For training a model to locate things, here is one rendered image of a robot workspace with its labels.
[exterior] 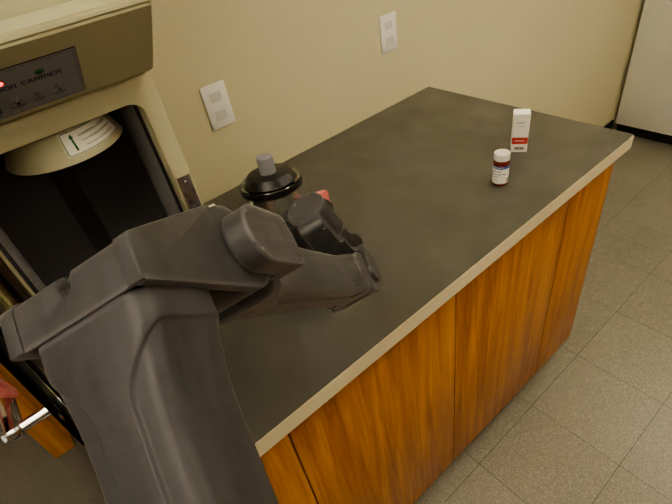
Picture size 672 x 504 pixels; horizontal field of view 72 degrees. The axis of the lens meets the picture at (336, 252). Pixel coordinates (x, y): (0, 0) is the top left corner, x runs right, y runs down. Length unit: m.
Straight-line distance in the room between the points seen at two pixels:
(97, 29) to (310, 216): 0.33
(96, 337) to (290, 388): 0.61
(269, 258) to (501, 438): 1.60
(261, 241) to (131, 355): 0.10
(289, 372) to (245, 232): 0.58
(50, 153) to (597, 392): 1.81
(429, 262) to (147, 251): 0.81
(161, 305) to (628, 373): 1.96
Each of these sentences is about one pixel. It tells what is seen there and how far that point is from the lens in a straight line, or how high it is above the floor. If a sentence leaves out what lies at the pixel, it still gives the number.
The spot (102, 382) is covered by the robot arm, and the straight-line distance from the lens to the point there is 0.21.
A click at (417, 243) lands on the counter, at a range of 1.02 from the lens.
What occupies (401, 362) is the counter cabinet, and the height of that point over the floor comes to 0.78.
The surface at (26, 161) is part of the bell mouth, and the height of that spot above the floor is 1.34.
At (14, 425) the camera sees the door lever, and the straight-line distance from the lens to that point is 0.59.
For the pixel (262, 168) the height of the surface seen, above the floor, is 1.23.
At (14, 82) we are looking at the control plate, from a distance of 0.65.
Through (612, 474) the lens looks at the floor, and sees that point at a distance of 1.84.
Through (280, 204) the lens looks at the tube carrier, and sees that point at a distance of 0.78.
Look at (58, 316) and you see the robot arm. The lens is 0.23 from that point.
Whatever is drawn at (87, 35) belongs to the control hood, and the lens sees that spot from 0.64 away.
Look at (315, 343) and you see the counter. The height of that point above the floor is 0.94.
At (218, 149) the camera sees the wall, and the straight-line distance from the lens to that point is 1.34.
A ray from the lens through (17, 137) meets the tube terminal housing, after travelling 0.74.
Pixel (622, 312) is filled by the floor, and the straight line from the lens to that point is 2.28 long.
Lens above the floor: 1.58
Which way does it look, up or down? 39 degrees down
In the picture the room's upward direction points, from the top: 11 degrees counter-clockwise
